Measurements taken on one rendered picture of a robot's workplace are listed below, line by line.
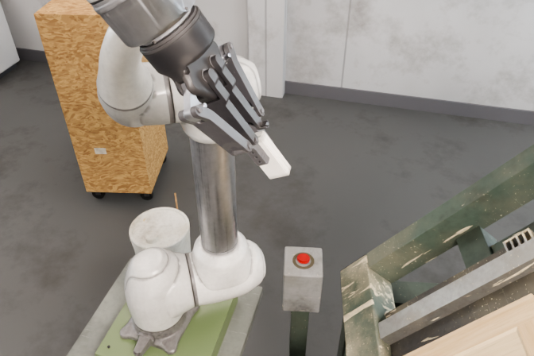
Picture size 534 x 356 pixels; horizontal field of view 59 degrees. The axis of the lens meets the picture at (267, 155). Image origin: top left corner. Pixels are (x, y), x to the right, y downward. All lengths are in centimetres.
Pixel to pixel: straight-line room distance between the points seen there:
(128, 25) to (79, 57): 222
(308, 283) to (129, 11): 116
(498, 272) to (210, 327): 81
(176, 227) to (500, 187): 158
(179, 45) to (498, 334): 97
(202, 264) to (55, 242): 187
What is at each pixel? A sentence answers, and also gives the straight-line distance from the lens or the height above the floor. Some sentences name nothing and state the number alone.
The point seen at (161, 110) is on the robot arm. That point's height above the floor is 159.
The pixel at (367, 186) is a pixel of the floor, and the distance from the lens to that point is 327.
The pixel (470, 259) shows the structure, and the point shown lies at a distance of 142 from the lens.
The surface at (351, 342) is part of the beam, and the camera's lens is 145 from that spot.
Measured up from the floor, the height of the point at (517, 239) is 123.
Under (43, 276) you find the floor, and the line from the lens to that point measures 293.
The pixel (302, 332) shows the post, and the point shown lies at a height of 59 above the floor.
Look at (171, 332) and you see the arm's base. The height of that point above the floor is 85.
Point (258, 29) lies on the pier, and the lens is 400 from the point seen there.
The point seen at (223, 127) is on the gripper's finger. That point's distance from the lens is 51.
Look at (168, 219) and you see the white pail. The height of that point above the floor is 36.
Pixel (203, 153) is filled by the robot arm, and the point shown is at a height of 144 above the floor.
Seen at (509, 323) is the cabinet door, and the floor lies 115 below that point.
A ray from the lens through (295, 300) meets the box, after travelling 155.
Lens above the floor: 205
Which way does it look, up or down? 36 degrees down
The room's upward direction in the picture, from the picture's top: straight up
